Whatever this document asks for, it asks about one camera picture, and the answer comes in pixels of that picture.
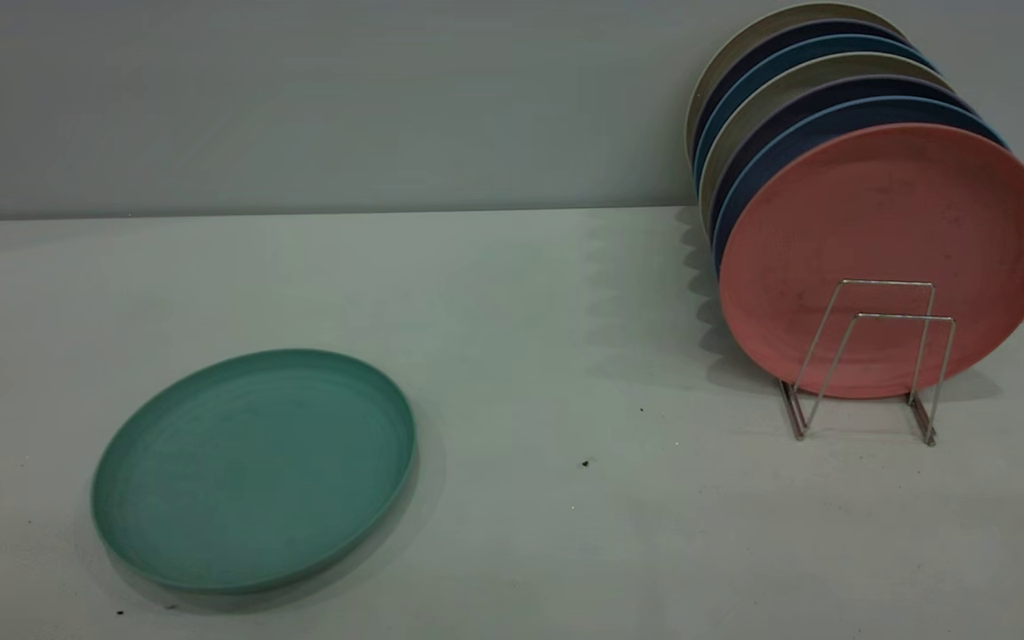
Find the green round plate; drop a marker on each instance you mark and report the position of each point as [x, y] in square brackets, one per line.
[254, 471]

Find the blue round plate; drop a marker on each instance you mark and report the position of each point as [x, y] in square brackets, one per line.
[832, 117]
[823, 44]

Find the pink round plate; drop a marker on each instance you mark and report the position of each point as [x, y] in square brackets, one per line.
[885, 249]

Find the dark purple round plate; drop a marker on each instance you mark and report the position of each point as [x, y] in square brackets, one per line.
[819, 28]
[850, 86]

